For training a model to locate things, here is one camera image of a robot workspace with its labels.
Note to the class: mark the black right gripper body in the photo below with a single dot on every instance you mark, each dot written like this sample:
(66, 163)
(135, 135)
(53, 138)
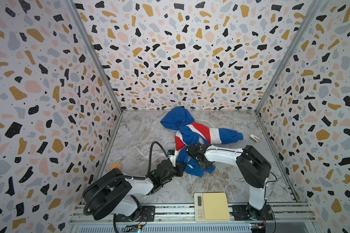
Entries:
(194, 151)

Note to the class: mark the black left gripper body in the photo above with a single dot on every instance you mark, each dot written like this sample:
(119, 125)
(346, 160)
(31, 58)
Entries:
(171, 173)

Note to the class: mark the blue red white jacket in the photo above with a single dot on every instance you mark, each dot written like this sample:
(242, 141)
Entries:
(190, 132)

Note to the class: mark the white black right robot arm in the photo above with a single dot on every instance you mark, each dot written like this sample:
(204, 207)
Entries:
(254, 168)

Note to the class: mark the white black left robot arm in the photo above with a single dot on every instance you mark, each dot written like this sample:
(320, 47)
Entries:
(115, 192)

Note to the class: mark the cream kitchen scale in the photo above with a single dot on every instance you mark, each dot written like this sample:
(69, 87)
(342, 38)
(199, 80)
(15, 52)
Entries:
(211, 207)

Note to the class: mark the pink yellow small toy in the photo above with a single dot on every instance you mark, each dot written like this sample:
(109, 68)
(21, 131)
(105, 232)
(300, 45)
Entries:
(115, 166)

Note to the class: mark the small white clip object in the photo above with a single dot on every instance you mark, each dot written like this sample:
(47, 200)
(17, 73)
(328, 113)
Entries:
(254, 138)

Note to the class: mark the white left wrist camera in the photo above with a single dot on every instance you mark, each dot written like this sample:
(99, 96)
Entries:
(172, 156)

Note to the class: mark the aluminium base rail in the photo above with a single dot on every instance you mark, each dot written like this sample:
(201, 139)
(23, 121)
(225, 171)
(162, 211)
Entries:
(181, 218)

